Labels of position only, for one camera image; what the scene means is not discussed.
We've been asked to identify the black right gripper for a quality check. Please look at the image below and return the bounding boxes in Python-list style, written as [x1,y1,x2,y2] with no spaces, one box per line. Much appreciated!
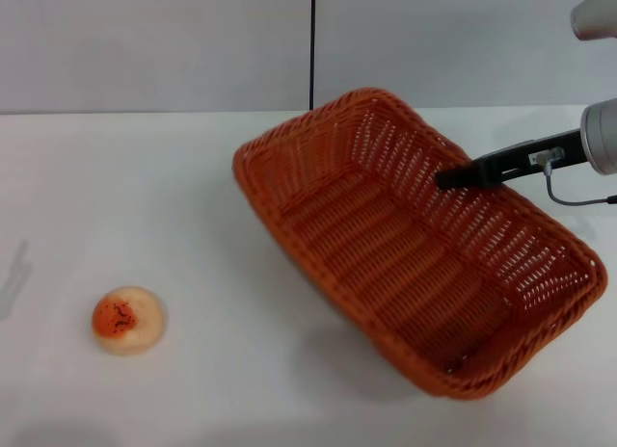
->
[435,127,588,192]

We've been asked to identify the orange woven wicker basket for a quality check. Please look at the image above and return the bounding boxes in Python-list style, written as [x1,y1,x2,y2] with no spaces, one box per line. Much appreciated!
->
[232,86,608,402]

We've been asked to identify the round bun with orange centre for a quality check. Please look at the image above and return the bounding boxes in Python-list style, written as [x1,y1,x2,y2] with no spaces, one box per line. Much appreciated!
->
[91,285,169,356]

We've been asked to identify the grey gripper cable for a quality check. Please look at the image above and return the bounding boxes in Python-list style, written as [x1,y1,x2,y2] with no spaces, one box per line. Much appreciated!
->
[543,158,617,207]

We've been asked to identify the black vertical wall strip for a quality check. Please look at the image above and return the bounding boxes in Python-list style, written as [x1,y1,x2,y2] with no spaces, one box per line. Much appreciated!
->
[308,0,318,112]

